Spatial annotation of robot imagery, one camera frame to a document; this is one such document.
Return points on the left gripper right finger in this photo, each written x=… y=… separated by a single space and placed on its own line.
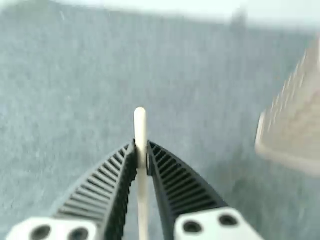
x=185 y=190

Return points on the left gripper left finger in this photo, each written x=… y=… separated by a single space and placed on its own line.
x=100 y=190

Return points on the wooden chopstick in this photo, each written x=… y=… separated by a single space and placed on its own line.
x=140 y=140

